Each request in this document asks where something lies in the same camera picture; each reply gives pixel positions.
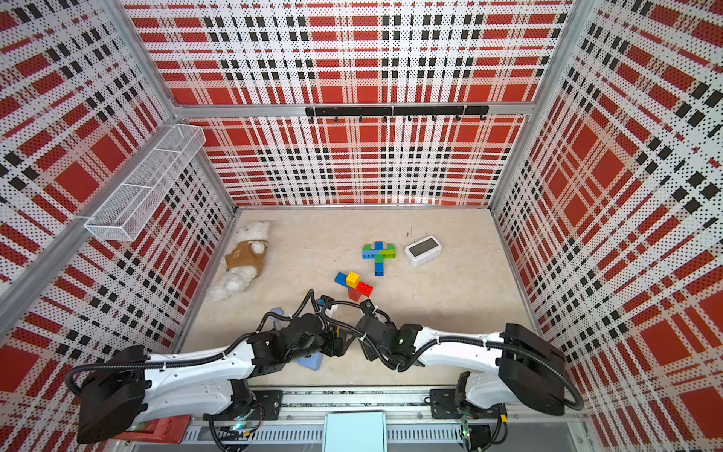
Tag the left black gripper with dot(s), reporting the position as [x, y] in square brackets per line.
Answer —
[341, 347]

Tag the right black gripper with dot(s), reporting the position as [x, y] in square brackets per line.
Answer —
[370, 353]

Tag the red small lego brick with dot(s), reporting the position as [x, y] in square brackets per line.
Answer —
[365, 289]

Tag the yellow tall lego brick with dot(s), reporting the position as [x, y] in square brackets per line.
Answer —
[352, 280]

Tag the red square lego brick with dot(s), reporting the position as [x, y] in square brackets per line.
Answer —
[354, 295]

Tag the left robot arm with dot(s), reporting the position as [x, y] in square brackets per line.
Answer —
[134, 386]

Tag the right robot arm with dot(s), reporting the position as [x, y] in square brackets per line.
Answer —
[503, 367]

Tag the light blue tray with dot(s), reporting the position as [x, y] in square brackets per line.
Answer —
[355, 431]

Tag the white digital clock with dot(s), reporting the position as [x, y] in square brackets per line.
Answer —
[423, 251]

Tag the white teddy bear brown shirt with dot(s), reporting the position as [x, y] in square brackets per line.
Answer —
[244, 262]

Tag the red tool box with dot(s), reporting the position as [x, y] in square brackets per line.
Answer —
[162, 431]

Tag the light blue charger with cable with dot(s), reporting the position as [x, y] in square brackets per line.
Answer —
[308, 359]

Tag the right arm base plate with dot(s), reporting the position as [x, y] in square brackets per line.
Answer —
[446, 404]

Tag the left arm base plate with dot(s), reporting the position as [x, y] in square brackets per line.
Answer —
[262, 404]

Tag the black hook rail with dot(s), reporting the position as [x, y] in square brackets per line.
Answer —
[397, 111]

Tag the white wire mesh basket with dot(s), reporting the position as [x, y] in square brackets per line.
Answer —
[129, 208]

